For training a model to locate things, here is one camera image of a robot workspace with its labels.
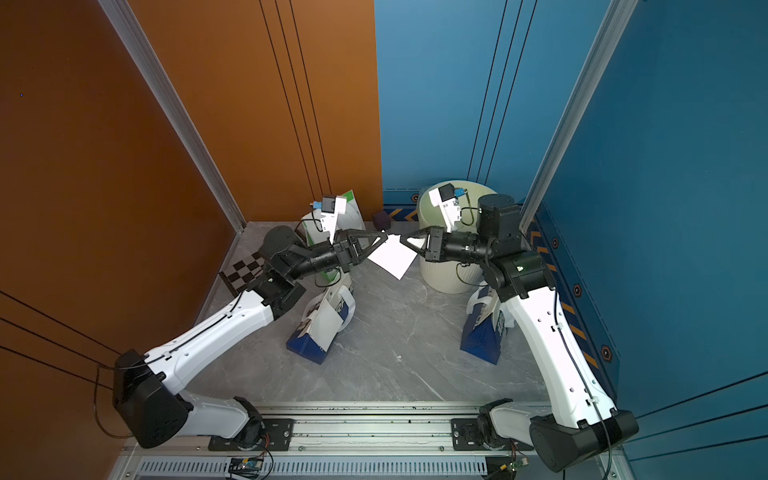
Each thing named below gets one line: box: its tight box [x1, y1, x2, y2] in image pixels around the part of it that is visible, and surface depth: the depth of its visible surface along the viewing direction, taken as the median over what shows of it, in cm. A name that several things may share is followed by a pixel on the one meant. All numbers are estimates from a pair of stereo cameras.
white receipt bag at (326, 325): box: [310, 298, 344, 352], surface depth 71 cm
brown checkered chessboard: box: [218, 251, 265, 297], surface depth 102 cm
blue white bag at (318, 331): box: [286, 275, 356, 365], surface depth 74 cm
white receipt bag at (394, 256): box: [367, 234, 425, 281], surface depth 60 cm
